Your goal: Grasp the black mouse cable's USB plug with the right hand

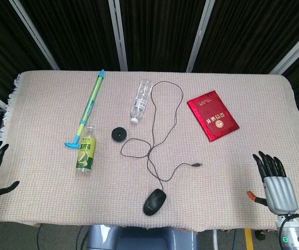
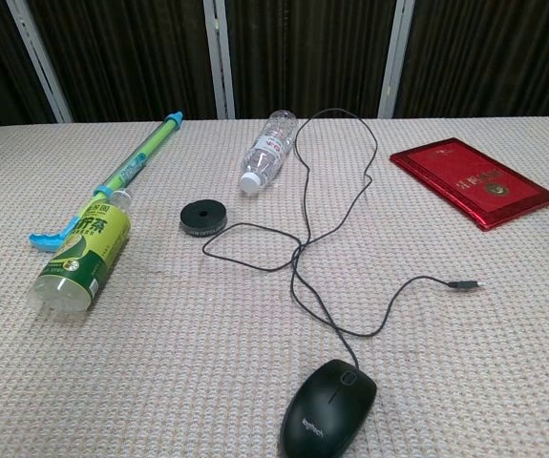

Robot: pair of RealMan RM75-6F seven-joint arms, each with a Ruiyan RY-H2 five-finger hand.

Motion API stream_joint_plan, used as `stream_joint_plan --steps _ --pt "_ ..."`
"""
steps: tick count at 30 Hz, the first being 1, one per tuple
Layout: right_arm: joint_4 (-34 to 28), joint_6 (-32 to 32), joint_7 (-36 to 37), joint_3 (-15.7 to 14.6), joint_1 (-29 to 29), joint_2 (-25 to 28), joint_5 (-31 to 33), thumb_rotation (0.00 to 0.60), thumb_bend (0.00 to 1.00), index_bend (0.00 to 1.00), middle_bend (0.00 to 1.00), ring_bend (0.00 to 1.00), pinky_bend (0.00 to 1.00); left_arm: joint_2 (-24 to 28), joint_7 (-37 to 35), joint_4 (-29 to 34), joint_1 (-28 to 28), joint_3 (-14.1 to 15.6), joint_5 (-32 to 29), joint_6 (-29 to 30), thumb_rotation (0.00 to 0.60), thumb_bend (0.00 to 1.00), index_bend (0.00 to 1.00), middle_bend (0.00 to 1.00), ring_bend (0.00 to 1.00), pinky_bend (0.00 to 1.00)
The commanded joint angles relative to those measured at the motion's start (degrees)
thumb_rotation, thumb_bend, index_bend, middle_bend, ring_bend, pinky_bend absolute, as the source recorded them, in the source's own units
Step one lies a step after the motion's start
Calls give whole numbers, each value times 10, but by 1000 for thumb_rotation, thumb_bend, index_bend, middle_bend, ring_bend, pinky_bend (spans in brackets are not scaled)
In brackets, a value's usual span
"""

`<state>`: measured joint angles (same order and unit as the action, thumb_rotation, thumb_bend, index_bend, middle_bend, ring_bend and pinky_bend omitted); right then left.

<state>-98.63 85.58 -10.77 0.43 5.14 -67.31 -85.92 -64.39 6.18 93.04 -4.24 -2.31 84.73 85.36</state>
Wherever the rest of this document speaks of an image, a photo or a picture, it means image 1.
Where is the beige woven table cloth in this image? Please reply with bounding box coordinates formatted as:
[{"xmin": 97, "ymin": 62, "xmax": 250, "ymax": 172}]
[{"xmin": 0, "ymin": 70, "xmax": 299, "ymax": 232}]

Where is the green blue toy water pump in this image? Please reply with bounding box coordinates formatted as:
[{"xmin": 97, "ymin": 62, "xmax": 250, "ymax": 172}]
[{"xmin": 63, "ymin": 69, "xmax": 106, "ymax": 151}]

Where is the grey blue robot torso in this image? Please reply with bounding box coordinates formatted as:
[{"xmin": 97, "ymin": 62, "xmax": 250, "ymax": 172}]
[{"xmin": 83, "ymin": 224, "xmax": 199, "ymax": 250}]

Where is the black computer mouse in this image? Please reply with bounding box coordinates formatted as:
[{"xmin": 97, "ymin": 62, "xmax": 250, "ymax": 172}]
[{"xmin": 142, "ymin": 189, "xmax": 167, "ymax": 216}]

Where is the black tape roll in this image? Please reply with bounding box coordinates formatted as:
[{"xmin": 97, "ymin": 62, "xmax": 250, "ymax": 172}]
[{"xmin": 111, "ymin": 127, "xmax": 128, "ymax": 143}]

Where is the red certificate booklet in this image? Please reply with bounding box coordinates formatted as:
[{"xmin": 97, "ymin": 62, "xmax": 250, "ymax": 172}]
[{"xmin": 186, "ymin": 90, "xmax": 241, "ymax": 143}]

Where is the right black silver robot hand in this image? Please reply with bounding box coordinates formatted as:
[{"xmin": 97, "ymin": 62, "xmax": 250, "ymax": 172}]
[{"xmin": 246, "ymin": 150, "xmax": 299, "ymax": 216}]

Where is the clear plastic water bottle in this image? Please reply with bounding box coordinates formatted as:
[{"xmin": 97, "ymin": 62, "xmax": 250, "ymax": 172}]
[{"xmin": 130, "ymin": 79, "xmax": 154, "ymax": 124}]

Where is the green label tea bottle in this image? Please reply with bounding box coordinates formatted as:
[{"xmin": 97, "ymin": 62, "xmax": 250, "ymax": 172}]
[{"xmin": 75, "ymin": 124, "xmax": 97, "ymax": 176}]

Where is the black mouse cable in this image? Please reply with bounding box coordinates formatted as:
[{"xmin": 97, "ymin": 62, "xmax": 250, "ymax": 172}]
[{"xmin": 120, "ymin": 81, "xmax": 203, "ymax": 192}]

